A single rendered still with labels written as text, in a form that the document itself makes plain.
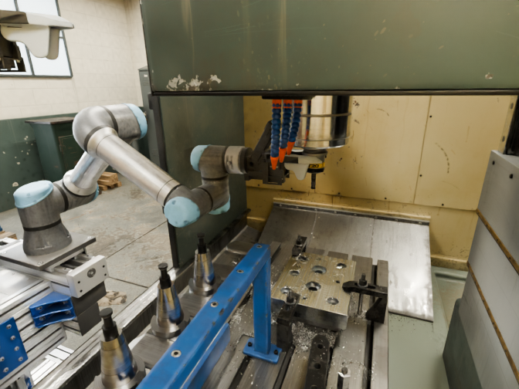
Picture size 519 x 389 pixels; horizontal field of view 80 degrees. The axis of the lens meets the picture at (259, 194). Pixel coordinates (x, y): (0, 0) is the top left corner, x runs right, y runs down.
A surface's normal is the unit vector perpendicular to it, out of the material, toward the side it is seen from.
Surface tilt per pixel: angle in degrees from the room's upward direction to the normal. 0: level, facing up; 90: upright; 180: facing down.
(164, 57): 90
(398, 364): 0
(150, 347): 0
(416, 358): 0
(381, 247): 24
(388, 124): 90
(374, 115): 90
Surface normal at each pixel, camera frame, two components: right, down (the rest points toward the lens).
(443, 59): -0.36, 0.32
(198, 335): -0.01, -0.94
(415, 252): -0.16, -0.73
